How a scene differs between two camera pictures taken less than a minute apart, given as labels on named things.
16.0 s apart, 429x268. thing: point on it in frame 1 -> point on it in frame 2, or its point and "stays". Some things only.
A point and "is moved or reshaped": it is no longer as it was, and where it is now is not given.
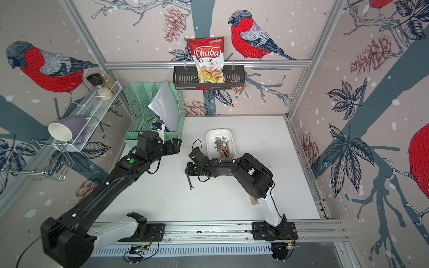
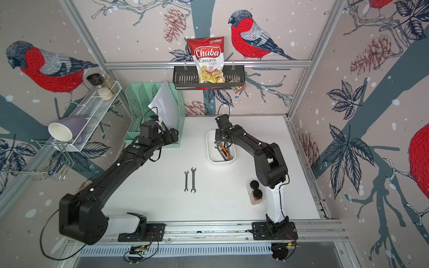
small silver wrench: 191,187 is moved or reshaped
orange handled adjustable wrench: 225,151 stays
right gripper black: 187,170 -> 217,137
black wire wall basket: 188,79 stays
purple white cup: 67,128 stays
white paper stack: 165,104 stays
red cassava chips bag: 208,54 stays
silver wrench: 218,142 is moved or reshaped
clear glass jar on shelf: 110,82 stays
